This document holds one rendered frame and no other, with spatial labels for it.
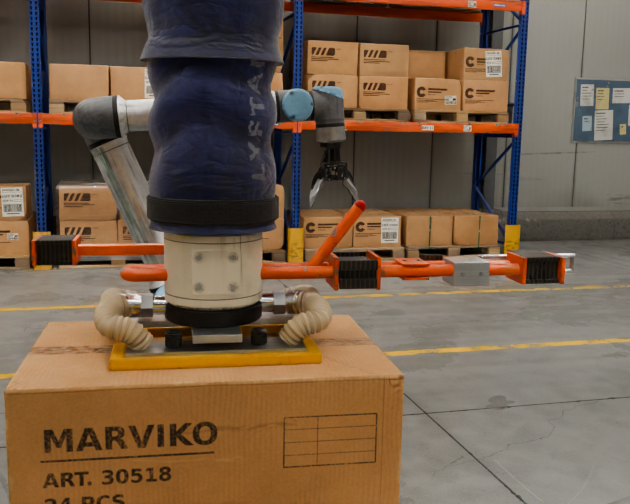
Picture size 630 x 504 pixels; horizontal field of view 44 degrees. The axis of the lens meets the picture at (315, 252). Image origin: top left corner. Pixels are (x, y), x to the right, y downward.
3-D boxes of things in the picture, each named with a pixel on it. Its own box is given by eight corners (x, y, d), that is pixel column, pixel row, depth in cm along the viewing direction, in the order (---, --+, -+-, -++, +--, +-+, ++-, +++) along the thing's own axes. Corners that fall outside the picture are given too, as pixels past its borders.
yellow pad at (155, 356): (108, 372, 121) (107, 341, 120) (113, 354, 131) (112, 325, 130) (322, 364, 127) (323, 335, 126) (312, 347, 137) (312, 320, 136)
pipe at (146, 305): (109, 346, 122) (108, 311, 121) (120, 309, 147) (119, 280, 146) (321, 340, 128) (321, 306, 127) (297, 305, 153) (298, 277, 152)
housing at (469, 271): (453, 287, 141) (454, 262, 140) (441, 279, 147) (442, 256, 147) (489, 286, 142) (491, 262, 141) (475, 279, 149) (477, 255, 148)
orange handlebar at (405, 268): (52, 288, 129) (52, 267, 128) (75, 257, 158) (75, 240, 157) (570, 279, 145) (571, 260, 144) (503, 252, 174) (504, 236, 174)
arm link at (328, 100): (308, 87, 240) (339, 85, 242) (310, 128, 242) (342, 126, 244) (313, 85, 231) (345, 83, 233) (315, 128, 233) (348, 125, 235)
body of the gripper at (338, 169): (324, 183, 236) (321, 143, 234) (319, 181, 244) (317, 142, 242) (349, 181, 237) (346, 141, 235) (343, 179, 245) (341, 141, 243)
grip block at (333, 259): (335, 291, 135) (335, 258, 134) (324, 280, 145) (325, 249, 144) (381, 290, 137) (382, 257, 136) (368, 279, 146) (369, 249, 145)
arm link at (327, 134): (313, 128, 242) (343, 126, 244) (314, 143, 243) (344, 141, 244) (318, 127, 234) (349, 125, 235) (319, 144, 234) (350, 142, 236)
